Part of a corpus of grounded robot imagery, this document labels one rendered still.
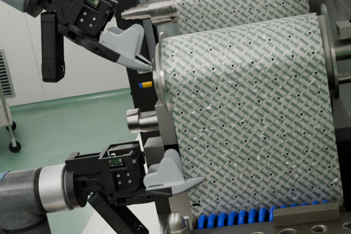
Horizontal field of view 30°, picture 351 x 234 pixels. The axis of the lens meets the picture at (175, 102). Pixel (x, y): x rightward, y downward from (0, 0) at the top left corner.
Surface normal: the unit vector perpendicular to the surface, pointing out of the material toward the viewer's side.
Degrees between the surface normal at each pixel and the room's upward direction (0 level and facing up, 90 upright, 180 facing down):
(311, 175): 90
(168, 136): 90
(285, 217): 90
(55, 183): 61
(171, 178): 90
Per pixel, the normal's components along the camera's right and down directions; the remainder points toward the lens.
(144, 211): -0.18, -0.95
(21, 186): -0.22, -0.36
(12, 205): -0.08, 0.31
